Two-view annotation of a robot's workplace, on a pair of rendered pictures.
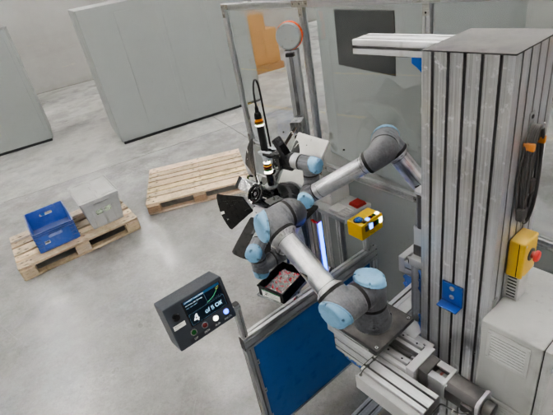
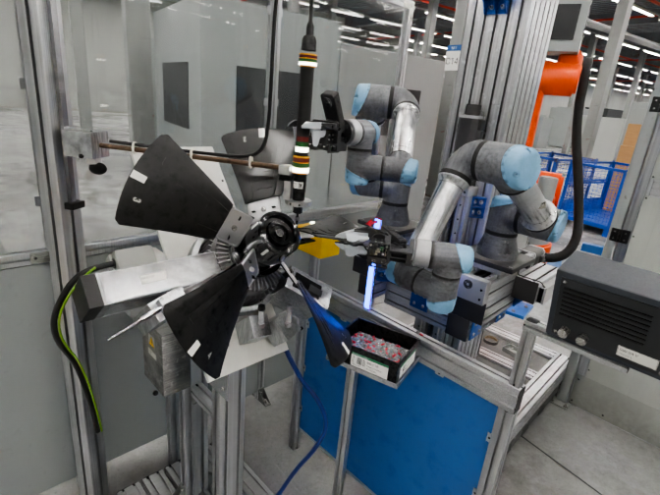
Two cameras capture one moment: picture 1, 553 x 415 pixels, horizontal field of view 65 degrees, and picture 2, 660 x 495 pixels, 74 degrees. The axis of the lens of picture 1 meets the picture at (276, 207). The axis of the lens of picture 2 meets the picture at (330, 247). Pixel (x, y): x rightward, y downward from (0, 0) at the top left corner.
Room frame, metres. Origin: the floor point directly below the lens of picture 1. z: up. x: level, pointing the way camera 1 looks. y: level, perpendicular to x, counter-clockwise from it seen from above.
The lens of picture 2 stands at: (2.17, 1.12, 1.55)
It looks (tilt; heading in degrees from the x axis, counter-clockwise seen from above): 19 degrees down; 257
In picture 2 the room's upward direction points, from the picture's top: 5 degrees clockwise
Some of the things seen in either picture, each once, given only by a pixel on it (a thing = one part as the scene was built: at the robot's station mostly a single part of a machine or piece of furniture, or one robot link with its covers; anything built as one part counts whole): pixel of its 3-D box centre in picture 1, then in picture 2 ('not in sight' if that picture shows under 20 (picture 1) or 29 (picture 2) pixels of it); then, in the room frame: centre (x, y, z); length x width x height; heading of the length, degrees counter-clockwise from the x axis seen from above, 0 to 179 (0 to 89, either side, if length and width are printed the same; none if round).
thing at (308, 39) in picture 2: (264, 151); (303, 124); (2.02, 0.00, 1.48); 0.04 x 0.04 x 0.46
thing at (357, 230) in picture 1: (364, 224); (316, 241); (1.88, -0.44, 1.02); 0.16 x 0.10 x 0.11; 123
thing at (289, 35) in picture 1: (289, 35); not in sight; (2.69, -0.27, 1.88); 0.16 x 0.07 x 0.16; 68
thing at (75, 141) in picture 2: (297, 124); (83, 142); (2.60, -0.23, 1.36); 0.10 x 0.07 x 0.09; 158
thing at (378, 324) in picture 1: (371, 310); (499, 242); (1.21, -0.28, 1.09); 0.15 x 0.15 x 0.10
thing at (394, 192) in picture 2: not in sight; (395, 186); (1.50, -0.69, 1.20); 0.13 x 0.12 x 0.14; 160
